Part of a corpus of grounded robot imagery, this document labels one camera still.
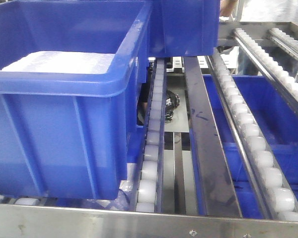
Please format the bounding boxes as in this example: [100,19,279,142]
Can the steel front shelf beam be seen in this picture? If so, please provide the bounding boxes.
[0,204,298,238]

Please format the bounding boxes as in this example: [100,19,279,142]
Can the white roller track left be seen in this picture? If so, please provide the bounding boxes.
[129,58,166,213]

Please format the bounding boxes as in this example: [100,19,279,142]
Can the white roller track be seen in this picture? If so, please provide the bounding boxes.
[129,58,166,213]
[234,28,298,116]
[206,49,298,222]
[269,28,298,61]

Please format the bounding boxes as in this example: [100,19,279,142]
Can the blue crate upper middle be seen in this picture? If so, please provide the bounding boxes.
[149,0,220,58]

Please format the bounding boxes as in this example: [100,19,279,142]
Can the large blue crate front left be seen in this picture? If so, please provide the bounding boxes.
[0,0,152,200]

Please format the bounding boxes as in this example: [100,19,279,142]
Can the white foam sheet in crate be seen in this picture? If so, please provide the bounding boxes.
[1,51,115,74]

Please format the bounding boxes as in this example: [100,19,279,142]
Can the blue crate lower level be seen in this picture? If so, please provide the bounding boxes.
[203,74,298,219]

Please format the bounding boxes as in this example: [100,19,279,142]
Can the white roller track middle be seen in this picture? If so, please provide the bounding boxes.
[206,49,298,222]

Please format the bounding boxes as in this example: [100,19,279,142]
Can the white roller track far right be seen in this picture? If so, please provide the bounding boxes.
[269,28,298,61]

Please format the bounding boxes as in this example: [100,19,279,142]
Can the person in white clothing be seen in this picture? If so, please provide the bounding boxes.
[220,0,298,76]

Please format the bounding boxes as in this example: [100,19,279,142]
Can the black motor with cable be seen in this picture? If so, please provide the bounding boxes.
[165,90,180,122]

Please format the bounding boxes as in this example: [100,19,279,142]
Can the steel guide rail flat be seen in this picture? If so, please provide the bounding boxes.
[183,57,242,218]

